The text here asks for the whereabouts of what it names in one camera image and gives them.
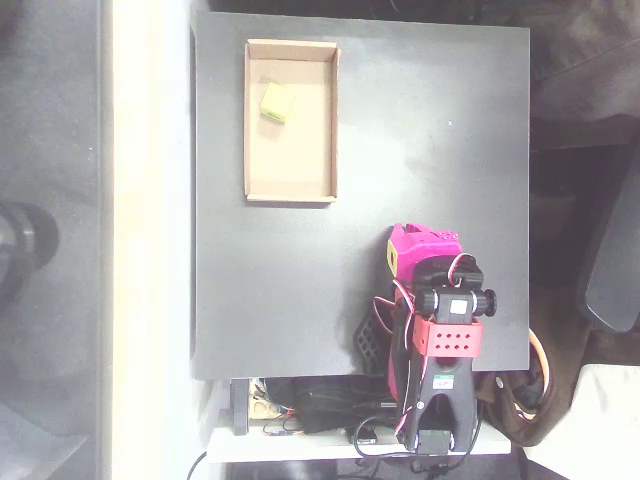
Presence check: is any green cube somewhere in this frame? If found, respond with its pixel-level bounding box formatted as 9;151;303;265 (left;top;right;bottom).
258;81;297;125

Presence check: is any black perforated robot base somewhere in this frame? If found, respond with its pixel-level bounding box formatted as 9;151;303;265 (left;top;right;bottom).
352;303;392;376

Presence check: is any open cardboard box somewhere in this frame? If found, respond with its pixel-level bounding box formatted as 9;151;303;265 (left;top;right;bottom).
243;38;341;205

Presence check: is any brown bag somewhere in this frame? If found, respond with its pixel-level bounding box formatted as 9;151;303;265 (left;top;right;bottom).
472;319;589;448

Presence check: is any dark grey office chair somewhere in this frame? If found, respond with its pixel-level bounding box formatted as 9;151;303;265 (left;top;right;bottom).
574;147;640;335

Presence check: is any tan controller board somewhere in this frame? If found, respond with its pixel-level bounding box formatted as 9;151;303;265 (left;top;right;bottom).
248;382;296;421

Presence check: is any white shelf board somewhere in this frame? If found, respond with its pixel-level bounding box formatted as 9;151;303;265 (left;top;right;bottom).
207;419;512;464

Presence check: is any dark brown cloth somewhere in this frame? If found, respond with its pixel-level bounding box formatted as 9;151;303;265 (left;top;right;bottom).
529;0;640;146

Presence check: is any white cloth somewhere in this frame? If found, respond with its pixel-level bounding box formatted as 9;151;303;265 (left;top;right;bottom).
522;363;640;480

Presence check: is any black round knob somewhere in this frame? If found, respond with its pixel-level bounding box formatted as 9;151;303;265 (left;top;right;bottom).
0;201;61;301

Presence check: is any black looped cable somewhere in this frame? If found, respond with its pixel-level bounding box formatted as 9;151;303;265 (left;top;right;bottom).
349;417;484;459

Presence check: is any small black wired module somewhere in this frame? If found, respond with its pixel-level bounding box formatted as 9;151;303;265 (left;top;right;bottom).
262;418;304;437

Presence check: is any black hanging cable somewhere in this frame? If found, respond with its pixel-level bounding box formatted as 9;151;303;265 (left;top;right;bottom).
186;449;209;480

